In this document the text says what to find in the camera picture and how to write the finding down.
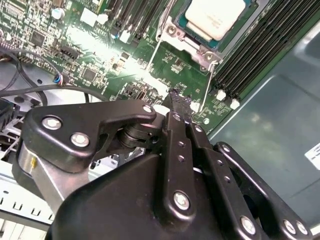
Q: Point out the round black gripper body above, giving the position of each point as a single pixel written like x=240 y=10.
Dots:
x=112 y=205

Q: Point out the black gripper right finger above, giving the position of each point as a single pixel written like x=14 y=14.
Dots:
x=225 y=180

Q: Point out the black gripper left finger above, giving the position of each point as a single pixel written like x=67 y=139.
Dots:
x=75 y=125

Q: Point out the metal socket cover frame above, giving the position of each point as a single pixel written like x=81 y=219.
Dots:
x=156 y=82

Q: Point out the silver-topped CPU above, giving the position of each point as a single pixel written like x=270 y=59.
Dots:
x=215 y=17

